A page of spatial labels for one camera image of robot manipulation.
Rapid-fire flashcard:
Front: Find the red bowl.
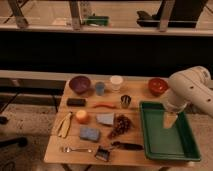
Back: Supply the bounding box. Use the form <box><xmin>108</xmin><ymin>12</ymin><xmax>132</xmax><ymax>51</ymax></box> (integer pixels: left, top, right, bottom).
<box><xmin>148</xmin><ymin>78</ymin><xmax>168</xmax><ymax>96</ymax></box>

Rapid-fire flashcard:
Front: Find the green plastic tray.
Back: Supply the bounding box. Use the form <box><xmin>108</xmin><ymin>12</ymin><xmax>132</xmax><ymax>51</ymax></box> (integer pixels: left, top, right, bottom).
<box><xmin>139</xmin><ymin>101</ymin><xmax>201</xmax><ymax>162</ymax></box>

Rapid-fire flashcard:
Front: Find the small metal cup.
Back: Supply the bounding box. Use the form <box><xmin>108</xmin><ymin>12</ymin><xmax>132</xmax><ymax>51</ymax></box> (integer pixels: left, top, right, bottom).
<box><xmin>121</xmin><ymin>95</ymin><xmax>131</xmax><ymax>108</ymax></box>

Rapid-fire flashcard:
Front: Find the wooden table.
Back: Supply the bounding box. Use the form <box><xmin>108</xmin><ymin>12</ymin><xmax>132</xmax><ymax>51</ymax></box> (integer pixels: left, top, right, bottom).
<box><xmin>44</xmin><ymin>80</ymin><xmax>194</xmax><ymax>167</ymax></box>

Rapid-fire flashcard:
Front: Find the black rectangular block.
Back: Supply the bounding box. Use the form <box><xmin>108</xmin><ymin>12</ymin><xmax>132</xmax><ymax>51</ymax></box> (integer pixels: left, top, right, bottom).
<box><xmin>67</xmin><ymin>98</ymin><xmax>86</xmax><ymax>106</ymax></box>

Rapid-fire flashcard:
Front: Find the yellow apple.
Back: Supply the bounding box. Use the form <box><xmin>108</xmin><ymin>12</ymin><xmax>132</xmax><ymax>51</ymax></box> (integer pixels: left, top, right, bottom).
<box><xmin>75</xmin><ymin>110</ymin><xmax>89</xmax><ymax>124</ymax></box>

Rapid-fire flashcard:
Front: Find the purple bowl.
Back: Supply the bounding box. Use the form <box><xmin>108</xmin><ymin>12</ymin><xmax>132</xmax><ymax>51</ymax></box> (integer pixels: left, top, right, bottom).
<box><xmin>69</xmin><ymin>75</ymin><xmax>91</xmax><ymax>94</ymax></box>

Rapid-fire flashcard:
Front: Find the dark handled tool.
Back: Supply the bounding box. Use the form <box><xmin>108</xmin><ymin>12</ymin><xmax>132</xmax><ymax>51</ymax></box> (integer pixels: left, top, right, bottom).
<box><xmin>111</xmin><ymin>141</ymin><xmax>144</xmax><ymax>151</ymax></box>

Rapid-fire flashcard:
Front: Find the blue cup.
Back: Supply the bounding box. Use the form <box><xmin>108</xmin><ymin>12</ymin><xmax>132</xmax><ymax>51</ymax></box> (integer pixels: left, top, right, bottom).
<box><xmin>95</xmin><ymin>82</ymin><xmax>105</xmax><ymax>96</ymax></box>

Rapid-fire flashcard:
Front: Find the orange carrot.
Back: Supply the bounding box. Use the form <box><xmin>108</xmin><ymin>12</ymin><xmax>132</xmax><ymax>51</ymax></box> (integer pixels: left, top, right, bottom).
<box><xmin>93</xmin><ymin>103</ymin><xmax>116</xmax><ymax>109</ymax></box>

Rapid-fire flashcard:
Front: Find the blue sponge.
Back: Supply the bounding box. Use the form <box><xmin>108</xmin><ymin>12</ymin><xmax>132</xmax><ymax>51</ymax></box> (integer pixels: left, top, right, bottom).
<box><xmin>79</xmin><ymin>127</ymin><xmax>100</xmax><ymax>142</ymax></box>

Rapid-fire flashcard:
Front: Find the dark red grape bunch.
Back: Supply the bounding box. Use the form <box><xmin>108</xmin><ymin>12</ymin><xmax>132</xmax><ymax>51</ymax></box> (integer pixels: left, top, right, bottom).
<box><xmin>108</xmin><ymin>115</ymin><xmax>132</xmax><ymax>139</ymax></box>

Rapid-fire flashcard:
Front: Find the light blue cloth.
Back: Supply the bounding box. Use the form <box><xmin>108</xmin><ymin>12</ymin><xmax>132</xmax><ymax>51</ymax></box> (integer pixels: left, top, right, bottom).
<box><xmin>96</xmin><ymin>113</ymin><xmax>114</xmax><ymax>125</ymax></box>

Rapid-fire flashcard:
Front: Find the green box on shelf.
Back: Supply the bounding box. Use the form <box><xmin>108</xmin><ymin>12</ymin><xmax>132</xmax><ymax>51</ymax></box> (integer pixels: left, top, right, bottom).
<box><xmin>85</xmin><ymin>15</ymin><xmax>109</xmax><ymax>26</ymax></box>

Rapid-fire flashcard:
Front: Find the black binder clip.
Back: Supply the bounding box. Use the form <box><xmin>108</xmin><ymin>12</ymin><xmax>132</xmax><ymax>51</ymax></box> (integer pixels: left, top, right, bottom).
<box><xmin>95</xmin><ymin>146</ymin><xmax>110</xmax><ymax>162</ymax></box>

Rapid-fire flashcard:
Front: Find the banana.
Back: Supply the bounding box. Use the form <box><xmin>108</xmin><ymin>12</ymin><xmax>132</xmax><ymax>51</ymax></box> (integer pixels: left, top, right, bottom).
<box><xmin>56</xmin><ymin>112</ymin><xmax>73</xmax><ymax>138</ymax></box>

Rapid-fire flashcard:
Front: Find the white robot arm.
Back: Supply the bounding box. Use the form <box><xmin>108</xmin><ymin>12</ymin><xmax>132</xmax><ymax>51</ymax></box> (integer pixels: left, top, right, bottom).
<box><xmin>162</xmin><ymin>66</ymin><xmax>213</xmax><ymax>129</ymax></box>

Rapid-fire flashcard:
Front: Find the white cup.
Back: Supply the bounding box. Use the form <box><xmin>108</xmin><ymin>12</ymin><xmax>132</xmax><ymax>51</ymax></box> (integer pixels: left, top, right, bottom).
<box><xmin>110</xmin><ymin>75</ymin><xmax>123</xmax><ymax>91</ymax></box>

